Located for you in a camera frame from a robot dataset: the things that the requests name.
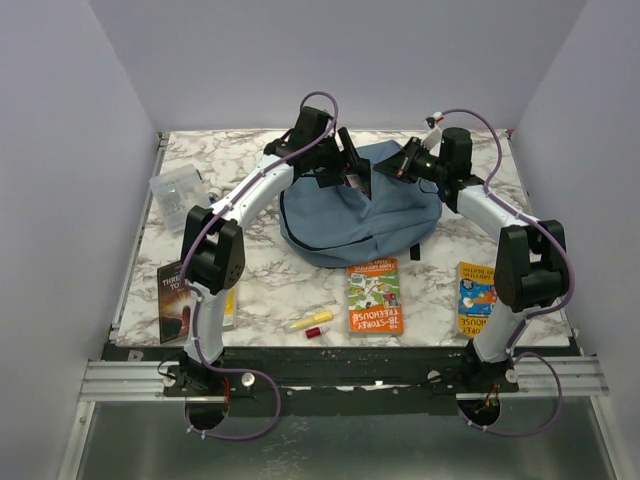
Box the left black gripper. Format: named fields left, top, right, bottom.
left=310, top=128, right=366, bottom=188

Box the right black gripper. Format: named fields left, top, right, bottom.
left=374, top=138, right=448, bottom=185

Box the blue student backpack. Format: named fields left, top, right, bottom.
left=279, top=170, right=442, bottom=268

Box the orange treehouse book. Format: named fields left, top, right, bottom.
left=347, top=258, right=404, bottom=336

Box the yellow highlighter pen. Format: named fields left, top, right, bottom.
left=284, top=310, right=333, bottom=333

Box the small red cap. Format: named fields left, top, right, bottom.
left=305, top=327, right=324, bottom=339

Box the red white eraser box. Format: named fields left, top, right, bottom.
left=345, top=173, right=371, bottom=197

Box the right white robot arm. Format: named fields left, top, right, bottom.
left=374, top=127, right=571, bottom=392

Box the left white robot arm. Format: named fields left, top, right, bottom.
left=180, top=106, right=368, bottom=395

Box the white plastic fitting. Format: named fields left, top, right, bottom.
left=207, top=190, right=222, bottom=203

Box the yellow blue treehouse book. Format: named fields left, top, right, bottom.
left=456, top=262, right=498, bottom=338

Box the clear plastic storage box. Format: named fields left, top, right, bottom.
left=149, top=164, right=211, bottom=234

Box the yellow cover book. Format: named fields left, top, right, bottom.
left=222, top=287, right=237, bottom=330

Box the dark sunset cover book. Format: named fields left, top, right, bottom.
left=157, top=261, right=193, bottom=344

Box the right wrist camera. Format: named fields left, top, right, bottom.
left=422, top=124, right=442, bottom=150

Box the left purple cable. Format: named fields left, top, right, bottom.
left=178, top=91, right=341, bottom=441

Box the purple cable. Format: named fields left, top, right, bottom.
left=178, top=91, right=341, bottom=441
left=424, top=108, right=576, bottom=436

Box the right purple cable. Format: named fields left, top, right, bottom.
left=424, top=108, right=576, bottom=436

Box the aluminium mounting rail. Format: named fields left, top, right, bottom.
left=79, top=357, right=609, bottom=404

